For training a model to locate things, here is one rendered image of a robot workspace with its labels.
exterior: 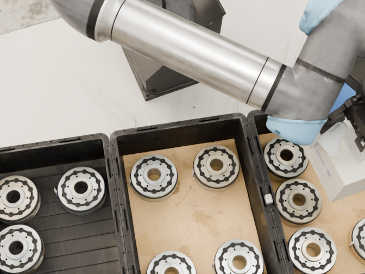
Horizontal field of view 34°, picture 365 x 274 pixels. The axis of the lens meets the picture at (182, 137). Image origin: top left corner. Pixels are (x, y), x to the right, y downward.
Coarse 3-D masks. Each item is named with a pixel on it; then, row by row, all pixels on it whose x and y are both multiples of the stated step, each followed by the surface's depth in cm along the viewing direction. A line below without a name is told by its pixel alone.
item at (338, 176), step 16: (352, 128) 105; (352, 144) 104; (320, 160) 107; (336, 160) 103; (352, 160) 103; (320, 176) 109; (336, 176) 103; (352, 176) 101; (336, 192) 105; (352, 192) 108
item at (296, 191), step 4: (292, 192) 128; (296, 192) 128; (300, 192) 128; (304, 192) 128; (288, 196) 128; (292, 196) 128; (304, 196) 128; (308, 196) 128; (288, 200) 128; (292, 200) 128; (308, 200) 128; (292, 204) 127; (304, 204) 127; (308, 204) 127; (292, 208) 127; (296, 208) 127; (300, 208) 127; (304, 208) 127
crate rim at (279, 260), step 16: (128, 128) 127; (144, 128) 127; (160, 128) 127; (176, 128) 127; (112, 144) 125; (112, 160) 123; (256, 160) 124; (256, 176) 123; (128, 224) 117; (272, 224) 118; (128, 240) 116; (272, 240) 117; (128, 256) 115
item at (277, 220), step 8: (256, 112) 129; (264, 112) 129; (248, 120) 128; (256, 136) 127; (256, 144) 126; (256, 152) 125; (264, 160) 124; (264, 168) 124; (264, 176) 123; (264, 184) 122; (272, 192) 121; (272, 208) 120; (272, 216) 119; (280, 224) 118; (280, 232) 118; (280, 240) 117; (288, 256) 116; (288, 264) 115; (288, 272) 114
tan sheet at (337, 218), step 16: (288, 160) 136; (304, 176) 134; (320, 192) 132; (336, 208) 131; (352, 208) 131; (320, 224) 129; (336, 224) 129; (352, 224) 130; (336, 240) 128; (352, 256) 126; (336, 272) 125; (352, 272) 125
